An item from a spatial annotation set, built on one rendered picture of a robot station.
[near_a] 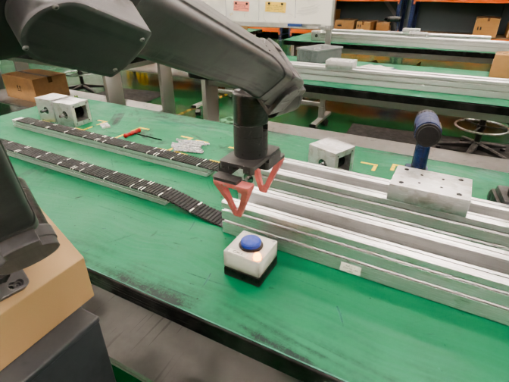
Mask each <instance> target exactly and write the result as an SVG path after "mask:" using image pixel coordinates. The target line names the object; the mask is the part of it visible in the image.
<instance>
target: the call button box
mask: <svg viewBox="0 0 509 382"><path fill-rule="evenodd" d="M246 235H255V236H258V237H260V238H261V246H260V247H259V248H257V249H253V250H249V249H244V248H243V247H242V246H241V238H243V237H244V236H246ZM256 252H259V253H260V254H261V260H260V261H255V260H254V259H253V255H254V254H255V253H256ZM223 258H224V265H225V266H224V274H226V275H229V276H231V277H234V278H236V279H239V280H242V281H244V282H246V283H250V284H252V285H254V286H257V287H259V286H260V285H261V284H262V283H263V282H264V280H265V279H266V278H267V276H268V275H269V273H270V272H271V271H272V270H273V268H274V267H275V266H276V263H277V241H276V240H272V239H269V238H266V237H264V236H260V235H257V234H255V233H250V232H248V231H245V230H243V231H242V232H241V233H240V234H239V235H238V236H237V237H236V238H235V239H234V240H233V241H232V242H231V243H230V244H229V245H228V246H227V247H226V248H225V249H224V251H223Z"/></svg>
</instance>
